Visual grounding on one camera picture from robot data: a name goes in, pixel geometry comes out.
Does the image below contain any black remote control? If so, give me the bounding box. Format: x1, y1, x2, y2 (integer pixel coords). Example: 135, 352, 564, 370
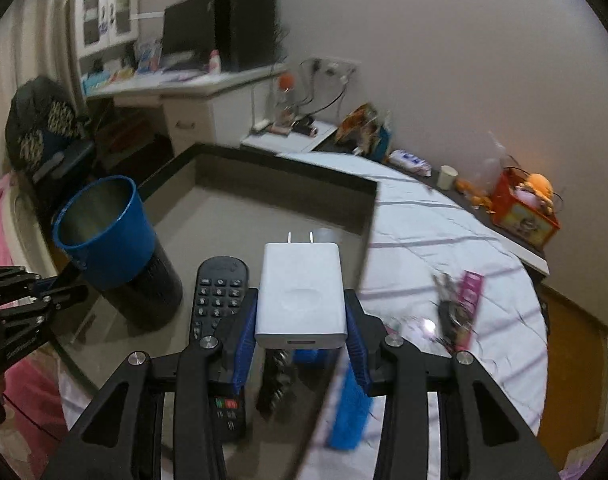
191, 256, 249, 443

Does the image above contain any clear plastic bag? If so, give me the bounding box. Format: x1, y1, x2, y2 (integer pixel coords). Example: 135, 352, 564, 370
476, 132, 514, 196

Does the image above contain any white desk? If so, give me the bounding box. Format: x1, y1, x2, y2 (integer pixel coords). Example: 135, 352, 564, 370
84, 62, 289, 158

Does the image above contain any white wall outlet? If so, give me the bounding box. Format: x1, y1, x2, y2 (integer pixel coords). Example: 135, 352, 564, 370
311, 57, 359, 81

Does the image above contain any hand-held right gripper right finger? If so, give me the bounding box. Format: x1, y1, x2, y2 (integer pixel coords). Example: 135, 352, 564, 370
344, 288, 559, 480

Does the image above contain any white glass-door cabinet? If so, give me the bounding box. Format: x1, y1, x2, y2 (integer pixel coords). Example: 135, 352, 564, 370
75, 0, 140, 58

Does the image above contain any clear bottle with orange cap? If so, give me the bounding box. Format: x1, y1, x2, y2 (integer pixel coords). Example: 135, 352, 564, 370
276, 74, 297, 128

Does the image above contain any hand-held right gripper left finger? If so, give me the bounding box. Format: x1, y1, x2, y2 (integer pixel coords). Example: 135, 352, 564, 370
41, 288, 259, 480

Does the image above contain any dark beaded bracelet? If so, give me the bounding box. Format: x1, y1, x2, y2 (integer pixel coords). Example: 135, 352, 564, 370
258, 350, 295, 417

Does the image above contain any black computer tower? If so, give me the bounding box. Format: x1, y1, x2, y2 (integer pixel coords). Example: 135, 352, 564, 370
215, 0, 279, 73

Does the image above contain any round table, striped cloth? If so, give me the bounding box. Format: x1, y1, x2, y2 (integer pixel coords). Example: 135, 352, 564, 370
59, 152, 549, 480

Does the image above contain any blue snack bag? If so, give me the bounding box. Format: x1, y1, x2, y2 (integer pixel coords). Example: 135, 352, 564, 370
376, 125, 395, 161

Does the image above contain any black computer monitor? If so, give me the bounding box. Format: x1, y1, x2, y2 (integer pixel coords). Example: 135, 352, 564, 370
161, 0, 219, 58

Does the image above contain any black power cable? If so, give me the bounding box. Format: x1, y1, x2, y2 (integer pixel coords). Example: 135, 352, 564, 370
299, 60, 349, 118

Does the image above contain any key bunch with pink tag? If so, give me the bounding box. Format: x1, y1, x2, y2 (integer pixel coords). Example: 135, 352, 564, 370
431, 269, 485, 353

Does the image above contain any low black and white cabinet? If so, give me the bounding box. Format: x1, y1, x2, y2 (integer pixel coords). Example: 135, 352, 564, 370
334, 145, 550, 276

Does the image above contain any orange plush toy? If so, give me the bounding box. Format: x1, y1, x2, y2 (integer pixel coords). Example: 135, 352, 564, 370
516, 172, 554, 208

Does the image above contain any white charger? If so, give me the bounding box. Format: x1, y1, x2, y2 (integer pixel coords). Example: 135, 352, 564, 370
254, 231, 348, 350

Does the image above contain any red toy box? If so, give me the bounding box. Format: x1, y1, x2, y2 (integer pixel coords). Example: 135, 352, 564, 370
491, 170, 559, 248

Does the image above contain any pink bedding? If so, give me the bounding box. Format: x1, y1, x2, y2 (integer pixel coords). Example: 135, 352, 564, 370
0, 175, 70, 441

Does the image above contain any pale curtain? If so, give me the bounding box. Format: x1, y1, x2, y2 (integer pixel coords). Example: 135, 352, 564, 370
0, 0, 87, 181

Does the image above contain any blue and white carton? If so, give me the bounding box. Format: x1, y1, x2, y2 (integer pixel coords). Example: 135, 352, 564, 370
136, 37, 163, 73

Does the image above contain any wet wipes pack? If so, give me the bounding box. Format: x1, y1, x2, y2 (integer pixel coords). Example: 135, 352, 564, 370
386, 149, 432, 177

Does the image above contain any light blue toothbrush case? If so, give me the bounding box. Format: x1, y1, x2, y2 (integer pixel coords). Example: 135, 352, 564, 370
328, 372, 371, 452

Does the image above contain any office chair with leopard cushion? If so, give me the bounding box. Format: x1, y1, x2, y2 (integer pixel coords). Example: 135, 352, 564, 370
5, 76, 97, 196

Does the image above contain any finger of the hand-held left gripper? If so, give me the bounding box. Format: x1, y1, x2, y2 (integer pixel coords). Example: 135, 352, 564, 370
0, 266, 90, 313

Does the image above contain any blue and black cup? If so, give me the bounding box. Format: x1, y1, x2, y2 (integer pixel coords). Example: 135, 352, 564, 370
52, 175, 183, 332

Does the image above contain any orange snack bag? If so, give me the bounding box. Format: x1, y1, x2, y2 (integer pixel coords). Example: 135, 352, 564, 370
335, 103, 379, 153

